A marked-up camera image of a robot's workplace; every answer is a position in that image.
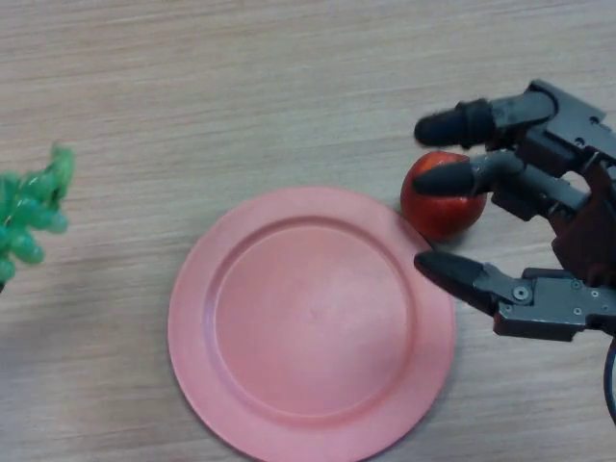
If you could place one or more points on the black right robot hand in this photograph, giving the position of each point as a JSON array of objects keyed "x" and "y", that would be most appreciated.
[{"x": 568, "y": 144}]

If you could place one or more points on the red apple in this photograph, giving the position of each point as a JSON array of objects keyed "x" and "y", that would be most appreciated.
[{"x": 443, "y": 216}]

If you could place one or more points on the green grapes bunch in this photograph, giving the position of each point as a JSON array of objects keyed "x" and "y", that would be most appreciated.
[{"x": 33, "y": 207}]

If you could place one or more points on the pink round plate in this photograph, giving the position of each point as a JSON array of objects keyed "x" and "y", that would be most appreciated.
[{"x": 313, "y": 327}]

